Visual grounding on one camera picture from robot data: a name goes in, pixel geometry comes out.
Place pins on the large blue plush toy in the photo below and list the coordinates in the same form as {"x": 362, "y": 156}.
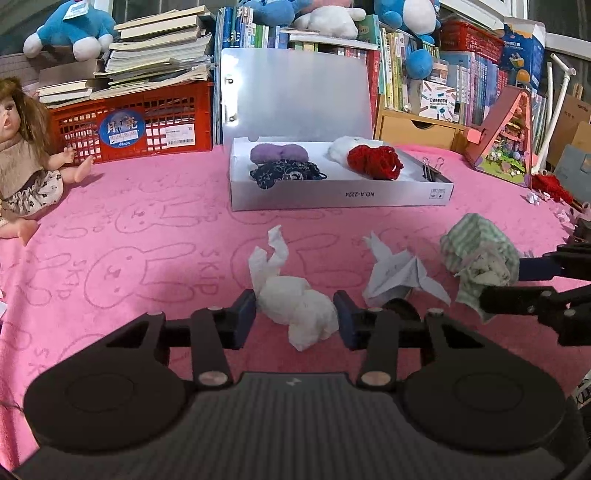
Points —
{"x": 406, "y": 14}

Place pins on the white cardboard box with lid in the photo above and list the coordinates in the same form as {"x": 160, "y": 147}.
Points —
{"x": 295, "y": 92}

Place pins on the brown cardboard sheet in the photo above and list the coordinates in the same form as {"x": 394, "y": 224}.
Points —
{"x": 572, "y": 120}

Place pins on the blue cardboard carton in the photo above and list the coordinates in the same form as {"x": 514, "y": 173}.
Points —
{"x": 524, "y": 50}

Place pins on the wooden drawer box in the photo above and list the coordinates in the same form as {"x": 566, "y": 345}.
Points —
{"x": 415, "y": 131}

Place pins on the blue long-eared plush toy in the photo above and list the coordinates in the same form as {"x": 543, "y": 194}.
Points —
{"x": 277, "y": 9}

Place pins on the red yarn bundle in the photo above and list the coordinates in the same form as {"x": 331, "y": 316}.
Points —
{"x": 551, "y": 187}

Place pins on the pink and white plush toy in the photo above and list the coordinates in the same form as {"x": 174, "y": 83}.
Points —
{"x": 328, "y": 21}

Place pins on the stack of worn books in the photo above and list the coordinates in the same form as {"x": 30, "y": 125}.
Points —
{"x": 157, "y": 50}

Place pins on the blue and white plush toy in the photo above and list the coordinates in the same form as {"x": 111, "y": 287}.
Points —
{"x": 69, "y": 27}

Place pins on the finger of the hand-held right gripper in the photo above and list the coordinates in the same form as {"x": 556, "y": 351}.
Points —
{"x": 535, "y": 267}
{"x": 517, "y": 297}

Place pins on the pink bunny print blanket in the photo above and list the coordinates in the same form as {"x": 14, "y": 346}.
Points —
{"x": 138, "y": 230}

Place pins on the green striped cloth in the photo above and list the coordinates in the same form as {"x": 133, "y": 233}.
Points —
{"x": 475, "y": 244}

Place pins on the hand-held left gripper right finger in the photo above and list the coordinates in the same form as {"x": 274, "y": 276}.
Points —
{"x": 346, "y": 321}

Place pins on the white fluffy plush toy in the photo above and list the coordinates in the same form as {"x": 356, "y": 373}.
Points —
{"x": 341, "y": 147}

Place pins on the small crumpled paper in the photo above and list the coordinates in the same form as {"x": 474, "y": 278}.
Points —
{"x": 533, "y": 197}

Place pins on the white tissue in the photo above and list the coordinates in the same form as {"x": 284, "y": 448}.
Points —
{"x": 295, "y": 304}

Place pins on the red knitted yarn piece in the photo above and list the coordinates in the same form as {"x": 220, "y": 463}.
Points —
{"x": 374, "y": 161}

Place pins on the pink miniature house model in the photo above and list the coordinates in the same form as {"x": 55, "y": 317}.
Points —
{"x": 498, "y": 115}

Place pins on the black round lid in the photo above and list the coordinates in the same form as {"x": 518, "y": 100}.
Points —
{"x": 402, "y": 308}

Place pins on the navy floral fabric pouch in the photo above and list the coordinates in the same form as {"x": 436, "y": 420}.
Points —
{"x": 286, "y": 174}

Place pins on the purple plush toy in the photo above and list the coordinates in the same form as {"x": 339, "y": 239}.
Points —
{"x": 277, "y": 153}

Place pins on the row of blue-spined books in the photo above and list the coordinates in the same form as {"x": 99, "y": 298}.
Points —
{"x": 475, "y": 87}

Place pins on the grey-blue board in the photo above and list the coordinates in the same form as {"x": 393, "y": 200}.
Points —
{"x": 575, "y": 166}

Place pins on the red plastic crate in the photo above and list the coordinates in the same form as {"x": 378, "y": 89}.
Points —
{"x": 184, "y": 106}

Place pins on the white plastic pipe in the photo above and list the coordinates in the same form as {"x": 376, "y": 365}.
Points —
{"x": 551, "y": 124}

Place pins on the row of thin colourful books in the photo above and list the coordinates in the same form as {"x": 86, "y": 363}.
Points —
{"x": 258, "y": 37}

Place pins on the red plastic basket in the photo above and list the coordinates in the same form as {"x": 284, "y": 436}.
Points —
{"x": 471, "y": 39}

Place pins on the row of tall green books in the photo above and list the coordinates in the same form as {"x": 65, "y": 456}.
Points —
{"x": 392, "y": 69}

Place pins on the white paper crane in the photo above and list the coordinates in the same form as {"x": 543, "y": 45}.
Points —
{"x": 392, "y": 272}

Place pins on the brown-haired baby doll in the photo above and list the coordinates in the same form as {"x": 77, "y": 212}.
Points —
{"x": 18, "y": 161}

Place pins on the black binder clip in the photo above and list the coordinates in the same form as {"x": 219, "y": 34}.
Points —
{"x": 433, "y": 170}

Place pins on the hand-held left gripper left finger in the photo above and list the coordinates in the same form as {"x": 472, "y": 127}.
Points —
{"x": 244, "y": 318}

